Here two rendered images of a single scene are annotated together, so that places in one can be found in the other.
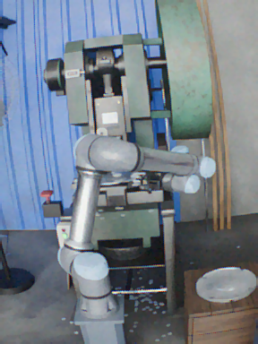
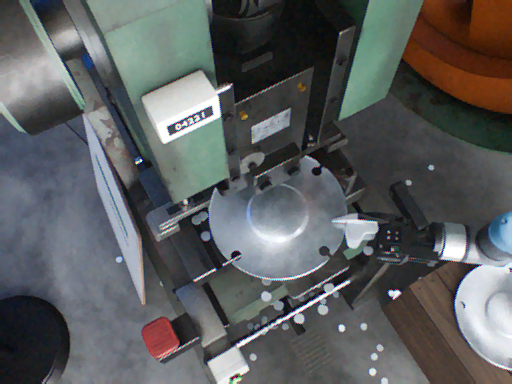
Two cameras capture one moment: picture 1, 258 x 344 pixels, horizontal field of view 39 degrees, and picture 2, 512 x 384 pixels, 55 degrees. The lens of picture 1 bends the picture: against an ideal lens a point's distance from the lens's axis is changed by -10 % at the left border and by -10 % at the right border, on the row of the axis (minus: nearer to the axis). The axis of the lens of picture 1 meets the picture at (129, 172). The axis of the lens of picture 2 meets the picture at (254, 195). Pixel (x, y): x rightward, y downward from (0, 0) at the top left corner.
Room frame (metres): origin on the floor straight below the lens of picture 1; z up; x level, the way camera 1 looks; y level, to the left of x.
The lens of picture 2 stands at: (1.58, 0.32, 1.75)
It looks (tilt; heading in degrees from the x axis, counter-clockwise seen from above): 66 degrees down; 328
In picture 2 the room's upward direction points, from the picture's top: 2 degrees counter-clockwise
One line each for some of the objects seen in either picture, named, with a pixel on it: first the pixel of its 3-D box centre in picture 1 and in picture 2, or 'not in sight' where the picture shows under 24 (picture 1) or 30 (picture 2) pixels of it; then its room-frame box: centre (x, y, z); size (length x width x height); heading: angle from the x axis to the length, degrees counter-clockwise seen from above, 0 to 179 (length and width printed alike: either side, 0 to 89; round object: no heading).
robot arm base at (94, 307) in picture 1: (97, 298); not in sight; (1.20, 0.16, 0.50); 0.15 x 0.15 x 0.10
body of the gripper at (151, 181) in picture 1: (154, 181); (406, 239); (1.68, -0.11, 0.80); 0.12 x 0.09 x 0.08; 47
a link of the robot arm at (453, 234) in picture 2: (170, 183); (447, 241); (1.64, -0.17, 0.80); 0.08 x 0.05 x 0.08; 137
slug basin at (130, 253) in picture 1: (125, 244); not in sight; (2.01, 0.06, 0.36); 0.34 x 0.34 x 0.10
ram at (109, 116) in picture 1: (111, 122); (257, 115); (1.97, 0.06, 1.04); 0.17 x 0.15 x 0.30; 175
